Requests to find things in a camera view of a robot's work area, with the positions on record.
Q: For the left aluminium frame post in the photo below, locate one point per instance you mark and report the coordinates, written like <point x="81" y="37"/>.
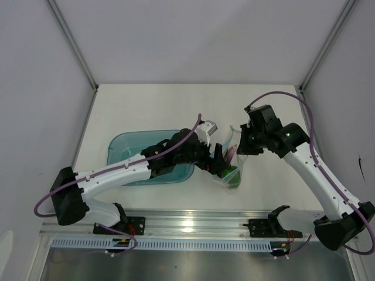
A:
<point x="66" y="32"/>

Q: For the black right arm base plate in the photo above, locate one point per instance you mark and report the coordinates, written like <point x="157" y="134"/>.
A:
<point x="267" y="228"/>

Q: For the aluminium frame post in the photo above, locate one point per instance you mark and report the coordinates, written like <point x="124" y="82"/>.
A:
<point x="66" y="32"/>
<point x="334" y="32"/>

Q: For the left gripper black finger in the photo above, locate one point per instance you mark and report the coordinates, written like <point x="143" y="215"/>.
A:
<point x="217" y="167"/>
<point x="218" y="152"/>

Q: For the green toy bell pepper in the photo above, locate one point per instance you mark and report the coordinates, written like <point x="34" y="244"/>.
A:
<point x="232" y="178"/>

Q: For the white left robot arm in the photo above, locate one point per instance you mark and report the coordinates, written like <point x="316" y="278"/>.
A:
<point x="73" y="193"/>

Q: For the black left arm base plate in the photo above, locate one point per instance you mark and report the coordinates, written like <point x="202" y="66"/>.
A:
<point x="134" y="226"/>

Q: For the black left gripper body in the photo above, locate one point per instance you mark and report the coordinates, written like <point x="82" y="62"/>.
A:
<point x="200" y="156"/>

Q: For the clear zip top bag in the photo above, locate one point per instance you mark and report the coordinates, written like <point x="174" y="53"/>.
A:
<point x="232" y="138"/>

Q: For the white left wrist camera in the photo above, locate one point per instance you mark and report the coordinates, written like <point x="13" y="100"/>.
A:
<point x="205" y="130"/>

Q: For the purple toy eggplant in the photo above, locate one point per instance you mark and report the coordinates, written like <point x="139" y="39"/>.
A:
<point x="231" y="153"/>

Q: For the white slotted cable duct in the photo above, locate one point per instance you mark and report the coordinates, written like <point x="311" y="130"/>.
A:
<point x="116" y="244"/>

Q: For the teal plastic tray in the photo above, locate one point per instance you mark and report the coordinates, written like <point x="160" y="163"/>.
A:
<point x="128" y="144"/>

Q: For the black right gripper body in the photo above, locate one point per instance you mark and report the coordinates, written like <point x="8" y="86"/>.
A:
<point x="252" y="141"/>

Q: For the aluminium rail base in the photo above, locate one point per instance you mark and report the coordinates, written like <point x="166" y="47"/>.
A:
<point x="170" y="224"/>

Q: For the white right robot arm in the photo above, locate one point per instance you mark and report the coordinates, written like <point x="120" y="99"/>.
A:
<point x="343" y="216"/>

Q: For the right aluminium frame post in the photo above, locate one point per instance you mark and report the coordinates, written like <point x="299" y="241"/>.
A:
<point x="334" y="32"/>

